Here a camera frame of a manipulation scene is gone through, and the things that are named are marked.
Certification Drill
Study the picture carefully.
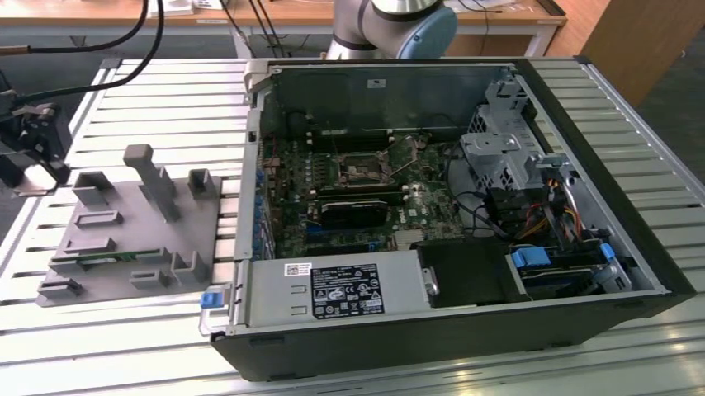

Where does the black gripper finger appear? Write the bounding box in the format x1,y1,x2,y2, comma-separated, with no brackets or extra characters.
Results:
0,152,28,187
47,158,72,186

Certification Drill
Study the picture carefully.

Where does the silver square CPU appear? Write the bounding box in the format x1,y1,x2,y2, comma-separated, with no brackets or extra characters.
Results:
13,163,60,196

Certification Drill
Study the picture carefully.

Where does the CPU socket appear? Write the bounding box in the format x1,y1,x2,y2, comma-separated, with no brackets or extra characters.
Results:
336,152,395,186

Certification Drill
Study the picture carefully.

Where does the green RAM stick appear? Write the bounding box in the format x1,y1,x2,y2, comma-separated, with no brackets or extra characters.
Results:
76,247,167,265

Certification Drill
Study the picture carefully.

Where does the grey parts rack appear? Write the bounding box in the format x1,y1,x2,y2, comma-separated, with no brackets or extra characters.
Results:
33,144,224,309

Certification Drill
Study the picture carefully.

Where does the wooden desk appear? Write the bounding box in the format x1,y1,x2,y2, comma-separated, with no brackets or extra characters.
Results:
0,0,569,59

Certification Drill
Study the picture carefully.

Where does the blue case latch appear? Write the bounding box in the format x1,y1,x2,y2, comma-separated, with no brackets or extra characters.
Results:
200,290,230,310

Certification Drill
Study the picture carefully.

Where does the silver power supply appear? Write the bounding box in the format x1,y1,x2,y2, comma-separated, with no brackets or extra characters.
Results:
234,250,431,331

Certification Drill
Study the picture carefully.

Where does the black graphics card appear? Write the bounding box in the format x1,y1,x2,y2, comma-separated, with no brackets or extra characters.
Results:
318,199,387,230

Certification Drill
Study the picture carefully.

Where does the black RAM stick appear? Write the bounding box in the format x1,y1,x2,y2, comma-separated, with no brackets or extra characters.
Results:
314,186,402,204

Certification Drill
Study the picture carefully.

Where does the black power supply label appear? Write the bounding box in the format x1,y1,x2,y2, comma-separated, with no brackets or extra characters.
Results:
310,263,387,321

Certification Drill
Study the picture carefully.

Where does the small silver heatsink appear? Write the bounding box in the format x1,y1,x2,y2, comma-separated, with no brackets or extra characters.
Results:
394,229,425,250

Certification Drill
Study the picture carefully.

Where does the green motherboard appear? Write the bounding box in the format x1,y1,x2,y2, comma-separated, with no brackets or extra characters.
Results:
258,131,475,259

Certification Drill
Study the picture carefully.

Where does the black PC case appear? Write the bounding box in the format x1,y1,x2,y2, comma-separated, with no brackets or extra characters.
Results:
208,56,696,383

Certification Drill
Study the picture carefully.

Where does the metal disk bay cage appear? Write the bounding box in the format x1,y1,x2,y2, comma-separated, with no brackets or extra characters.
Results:
459,80,538,191

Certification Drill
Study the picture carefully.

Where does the blue disk carrier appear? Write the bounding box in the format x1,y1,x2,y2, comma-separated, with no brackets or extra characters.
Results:
509,245,551,271

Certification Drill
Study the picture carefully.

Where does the brown wooden cabinet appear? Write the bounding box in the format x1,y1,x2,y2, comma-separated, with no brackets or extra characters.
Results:
566,0,705,108

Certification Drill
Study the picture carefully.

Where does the thick black cable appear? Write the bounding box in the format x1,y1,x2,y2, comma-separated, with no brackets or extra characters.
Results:
9,0,165,104

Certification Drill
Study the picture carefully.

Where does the yellow red wire bundle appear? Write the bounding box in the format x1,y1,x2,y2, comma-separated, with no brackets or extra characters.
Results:
517,177,586,243

